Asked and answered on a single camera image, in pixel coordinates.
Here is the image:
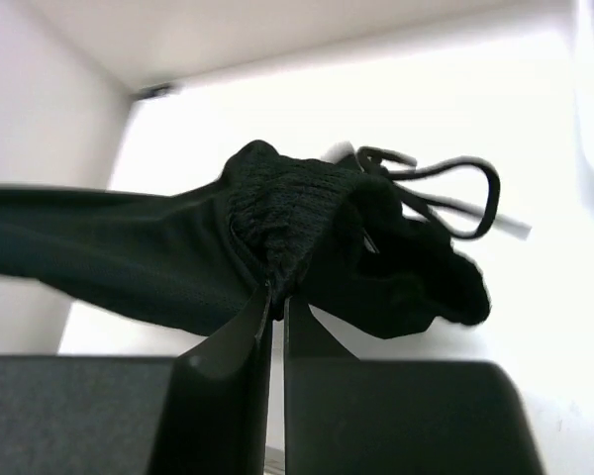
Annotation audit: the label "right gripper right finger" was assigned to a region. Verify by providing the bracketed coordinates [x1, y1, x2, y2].
[284, 296, 545, 475]

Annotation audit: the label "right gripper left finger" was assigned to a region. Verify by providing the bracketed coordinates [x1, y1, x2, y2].
[148, 286, 272, 475]

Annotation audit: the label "black shorts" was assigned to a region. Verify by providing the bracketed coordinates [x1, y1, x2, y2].
[0, 141, 529, 339]

